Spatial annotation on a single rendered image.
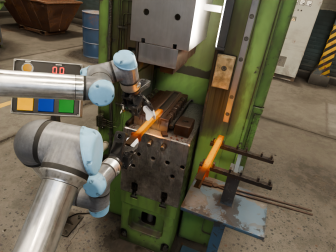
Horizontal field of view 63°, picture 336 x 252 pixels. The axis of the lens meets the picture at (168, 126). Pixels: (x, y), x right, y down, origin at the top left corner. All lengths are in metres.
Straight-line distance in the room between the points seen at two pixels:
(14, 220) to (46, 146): 1.66
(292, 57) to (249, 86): 5.09
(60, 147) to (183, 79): 1.30
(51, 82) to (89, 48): 5.27
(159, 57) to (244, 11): 0.44
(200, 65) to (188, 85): 0.16
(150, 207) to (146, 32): 1.03
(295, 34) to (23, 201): 5.69
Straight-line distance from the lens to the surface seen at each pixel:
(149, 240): 1.98
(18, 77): 0.85
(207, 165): 1.19
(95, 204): 1.05
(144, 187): 1.67
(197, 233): 2.08
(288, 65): 6.57
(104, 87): 0.81
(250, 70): 1.44
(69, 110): 1.51
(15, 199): 2.50
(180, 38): 1.31
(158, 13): 1.33
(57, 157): 0.68
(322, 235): 2.66
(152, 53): 1.37
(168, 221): 1.79
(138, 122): 1.52
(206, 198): 1.44
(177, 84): 1.89
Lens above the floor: 1.65
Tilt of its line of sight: 28 degrees down
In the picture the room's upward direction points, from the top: 8 degrees clockwise
